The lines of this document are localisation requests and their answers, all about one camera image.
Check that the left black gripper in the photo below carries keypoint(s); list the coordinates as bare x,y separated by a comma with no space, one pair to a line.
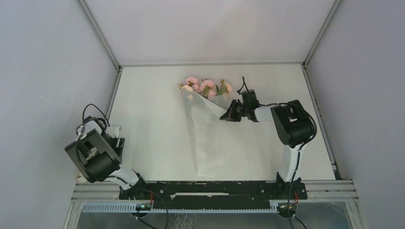
118,150

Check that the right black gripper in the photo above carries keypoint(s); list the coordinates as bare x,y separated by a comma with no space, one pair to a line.
229,115

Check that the white wrapping paper sheet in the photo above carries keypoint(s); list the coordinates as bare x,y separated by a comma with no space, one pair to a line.
206,130

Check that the pink flower one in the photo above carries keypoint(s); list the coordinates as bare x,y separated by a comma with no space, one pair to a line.
208,89

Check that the pink flower two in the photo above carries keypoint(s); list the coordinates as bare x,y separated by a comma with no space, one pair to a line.
194,82

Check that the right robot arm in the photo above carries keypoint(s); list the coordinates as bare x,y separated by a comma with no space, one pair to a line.
295,128

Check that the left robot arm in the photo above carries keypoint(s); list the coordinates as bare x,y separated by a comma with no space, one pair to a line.
98,149

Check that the left circuit board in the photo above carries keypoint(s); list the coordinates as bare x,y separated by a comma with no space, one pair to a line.
143,207

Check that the circuit board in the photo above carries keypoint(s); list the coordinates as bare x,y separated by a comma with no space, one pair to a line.
143,207
284,207

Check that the right circuit board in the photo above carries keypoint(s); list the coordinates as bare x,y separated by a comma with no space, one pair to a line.
284,207

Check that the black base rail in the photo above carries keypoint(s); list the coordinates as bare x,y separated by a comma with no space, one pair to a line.
214,195

